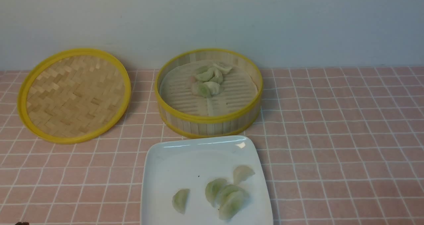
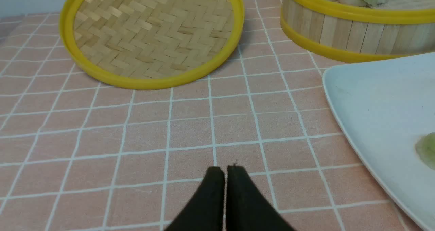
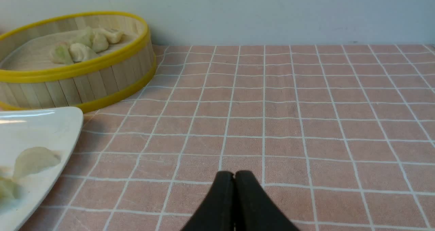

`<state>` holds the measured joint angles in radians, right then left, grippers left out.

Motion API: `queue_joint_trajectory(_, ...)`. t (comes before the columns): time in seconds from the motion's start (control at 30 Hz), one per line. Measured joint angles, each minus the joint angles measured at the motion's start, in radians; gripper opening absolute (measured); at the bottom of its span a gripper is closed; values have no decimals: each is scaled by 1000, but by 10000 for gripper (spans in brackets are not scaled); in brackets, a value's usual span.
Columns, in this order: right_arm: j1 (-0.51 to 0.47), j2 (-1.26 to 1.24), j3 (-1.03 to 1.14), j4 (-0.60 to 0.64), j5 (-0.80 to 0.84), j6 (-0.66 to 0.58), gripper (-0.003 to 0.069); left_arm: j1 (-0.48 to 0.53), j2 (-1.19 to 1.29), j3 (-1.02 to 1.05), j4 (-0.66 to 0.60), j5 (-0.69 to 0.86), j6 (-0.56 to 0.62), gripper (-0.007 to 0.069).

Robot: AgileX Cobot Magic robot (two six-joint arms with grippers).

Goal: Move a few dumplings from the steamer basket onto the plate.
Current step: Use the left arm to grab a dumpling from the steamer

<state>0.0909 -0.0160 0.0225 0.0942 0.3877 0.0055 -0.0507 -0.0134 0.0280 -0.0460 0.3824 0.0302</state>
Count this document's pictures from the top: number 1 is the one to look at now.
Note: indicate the pale dumpling plate far right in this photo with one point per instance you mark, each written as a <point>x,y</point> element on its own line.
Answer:
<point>242,173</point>

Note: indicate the white square plate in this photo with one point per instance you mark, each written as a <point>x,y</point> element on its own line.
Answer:
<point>191,164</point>

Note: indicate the green dumpling plate centre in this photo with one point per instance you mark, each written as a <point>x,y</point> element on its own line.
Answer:
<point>212,188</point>

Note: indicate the green dumpling plate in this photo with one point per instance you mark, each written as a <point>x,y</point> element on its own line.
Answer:
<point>212,188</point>
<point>179,200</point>
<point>227,190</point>
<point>231,205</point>

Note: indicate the green dumpling plate middle right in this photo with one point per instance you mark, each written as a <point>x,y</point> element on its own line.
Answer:
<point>227,190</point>

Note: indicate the green dumpling plate bottom right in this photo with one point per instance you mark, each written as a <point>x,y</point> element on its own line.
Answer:
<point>231,205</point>

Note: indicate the green dumpling plate left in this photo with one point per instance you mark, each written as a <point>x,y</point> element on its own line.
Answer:
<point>179,200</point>

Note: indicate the bamboo steamer basket yellow rim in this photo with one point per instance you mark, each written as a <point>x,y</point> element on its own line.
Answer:
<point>227,113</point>

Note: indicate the green dumpling steamer lower left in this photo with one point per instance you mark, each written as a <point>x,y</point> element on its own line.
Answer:
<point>200,89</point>

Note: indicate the dumpling in steamer lower right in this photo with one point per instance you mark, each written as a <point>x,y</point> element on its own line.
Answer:
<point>214,88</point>

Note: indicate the dumpling in steamer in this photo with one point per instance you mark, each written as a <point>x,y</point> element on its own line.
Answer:
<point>222,67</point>
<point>217,76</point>
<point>204,73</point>
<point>214,88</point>

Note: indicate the dumpling in steamer centre right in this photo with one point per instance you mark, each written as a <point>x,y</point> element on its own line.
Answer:
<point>217,76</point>

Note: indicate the dumpling in steamer upper left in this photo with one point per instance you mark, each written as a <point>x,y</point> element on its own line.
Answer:
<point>204,73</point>

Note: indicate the dumpling in steamer top right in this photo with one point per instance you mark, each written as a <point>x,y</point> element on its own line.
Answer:
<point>222,67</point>

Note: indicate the pink grid tablecloth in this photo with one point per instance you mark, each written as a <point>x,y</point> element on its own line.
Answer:
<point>337,147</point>

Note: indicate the bamboo steamer lid yellow rim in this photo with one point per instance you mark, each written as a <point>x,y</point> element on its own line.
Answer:
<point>74,96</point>

